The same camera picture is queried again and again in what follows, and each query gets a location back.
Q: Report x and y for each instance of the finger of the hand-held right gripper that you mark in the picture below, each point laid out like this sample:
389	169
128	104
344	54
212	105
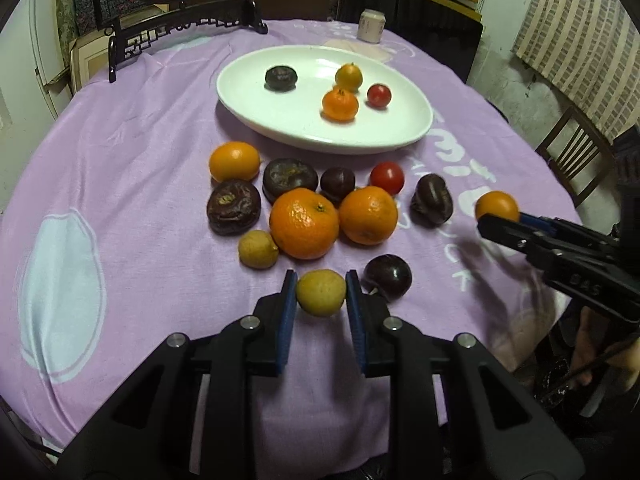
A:
537	221
500	230

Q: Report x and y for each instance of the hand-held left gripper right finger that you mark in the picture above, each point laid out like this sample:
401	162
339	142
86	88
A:
356	320

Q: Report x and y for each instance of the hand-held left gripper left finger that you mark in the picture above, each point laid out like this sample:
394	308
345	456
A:
287	320

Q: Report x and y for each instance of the smooth orange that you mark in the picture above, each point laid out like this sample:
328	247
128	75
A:
496	205
234	161

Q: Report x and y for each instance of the yellow longan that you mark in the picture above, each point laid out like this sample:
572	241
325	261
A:
321	292
258	249

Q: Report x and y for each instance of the dark purple cherry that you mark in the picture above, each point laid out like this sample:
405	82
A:
337	183
387	277

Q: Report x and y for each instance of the glossy dark water chestnut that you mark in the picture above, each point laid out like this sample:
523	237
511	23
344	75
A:
431	199

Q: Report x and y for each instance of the large mandarin orange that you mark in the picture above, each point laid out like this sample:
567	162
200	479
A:
303	223

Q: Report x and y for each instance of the red cherry tomato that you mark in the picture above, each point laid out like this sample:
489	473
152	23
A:
387	178
378	95

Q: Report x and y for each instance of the white oval plate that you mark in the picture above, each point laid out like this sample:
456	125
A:
300	120

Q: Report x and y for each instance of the mandarin orange with green stem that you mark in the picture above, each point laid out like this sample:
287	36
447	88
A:
340	105

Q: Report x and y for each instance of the small yellow kumquat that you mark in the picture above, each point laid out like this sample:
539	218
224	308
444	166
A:
348	75

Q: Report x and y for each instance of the person's right hand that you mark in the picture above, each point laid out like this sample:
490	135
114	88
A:
600	347

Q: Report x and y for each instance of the wooden chair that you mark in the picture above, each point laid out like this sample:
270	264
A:
557	132

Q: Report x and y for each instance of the checkered curtain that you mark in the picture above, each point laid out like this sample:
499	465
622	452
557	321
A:
575	25

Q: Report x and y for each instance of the black panel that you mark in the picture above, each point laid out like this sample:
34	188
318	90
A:
425	25

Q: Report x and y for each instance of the purple printed tablecloth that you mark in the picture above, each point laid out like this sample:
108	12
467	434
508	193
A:
125	160

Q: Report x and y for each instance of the white beverage can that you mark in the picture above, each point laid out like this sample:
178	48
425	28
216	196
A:
371	25

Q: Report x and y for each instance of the brown wooden board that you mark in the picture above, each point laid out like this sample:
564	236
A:
295	0

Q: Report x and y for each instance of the white door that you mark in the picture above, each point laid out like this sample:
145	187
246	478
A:
30	50

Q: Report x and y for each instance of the leaning picture frame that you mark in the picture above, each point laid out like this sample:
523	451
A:
82	62

